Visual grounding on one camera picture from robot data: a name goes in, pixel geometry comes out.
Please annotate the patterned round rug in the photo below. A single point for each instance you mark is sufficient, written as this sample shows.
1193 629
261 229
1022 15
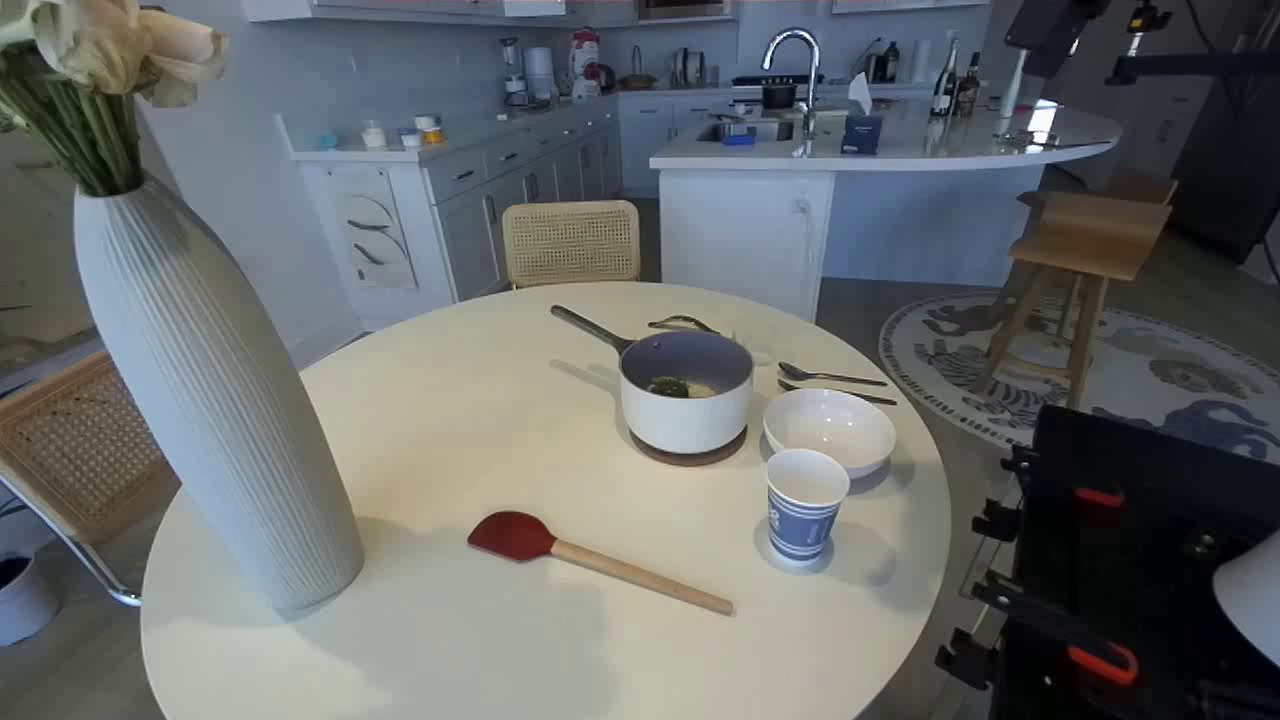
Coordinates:
1141 369

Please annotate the blue tissue box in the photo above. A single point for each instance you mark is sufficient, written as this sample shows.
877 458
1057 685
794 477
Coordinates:
860 137

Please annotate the silver spoon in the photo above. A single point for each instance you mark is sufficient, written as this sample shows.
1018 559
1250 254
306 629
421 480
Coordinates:
842 377

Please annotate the silver fork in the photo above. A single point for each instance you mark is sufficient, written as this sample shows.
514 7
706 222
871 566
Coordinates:
842 389

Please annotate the blue white paper cup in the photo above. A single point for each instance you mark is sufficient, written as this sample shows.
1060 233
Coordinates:
804 492

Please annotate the black robot cart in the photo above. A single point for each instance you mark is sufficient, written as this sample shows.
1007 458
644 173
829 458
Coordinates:
1111 606

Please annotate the white ceramic bowl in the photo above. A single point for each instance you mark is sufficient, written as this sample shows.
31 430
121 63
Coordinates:
837 426

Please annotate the wooden stool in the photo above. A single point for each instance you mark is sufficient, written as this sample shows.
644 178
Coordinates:
1090 242

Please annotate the chrome kitchen faucet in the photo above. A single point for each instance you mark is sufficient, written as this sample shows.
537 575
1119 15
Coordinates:
801 59

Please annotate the white saucepan grey interior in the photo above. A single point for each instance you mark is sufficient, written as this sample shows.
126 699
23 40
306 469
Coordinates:
683 393

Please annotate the white kitchen cabinet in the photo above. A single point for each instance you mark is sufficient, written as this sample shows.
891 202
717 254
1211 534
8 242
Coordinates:
416 224

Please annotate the white kitchen island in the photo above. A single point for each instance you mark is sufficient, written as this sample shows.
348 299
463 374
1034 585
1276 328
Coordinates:
938 202

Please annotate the red spatula wooden handle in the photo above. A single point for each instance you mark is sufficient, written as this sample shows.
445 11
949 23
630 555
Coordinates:
524 537

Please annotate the cream calla lily bouquet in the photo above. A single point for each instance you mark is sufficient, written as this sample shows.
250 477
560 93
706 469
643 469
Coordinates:
75 74

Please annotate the wicker chair far side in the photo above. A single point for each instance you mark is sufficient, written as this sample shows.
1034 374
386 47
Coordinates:
571 242

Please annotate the wicker chair near vase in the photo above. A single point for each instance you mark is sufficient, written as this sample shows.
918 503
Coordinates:
81 458

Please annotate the tall white ribbed vase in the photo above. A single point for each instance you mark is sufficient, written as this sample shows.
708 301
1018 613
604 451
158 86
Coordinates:
217 389

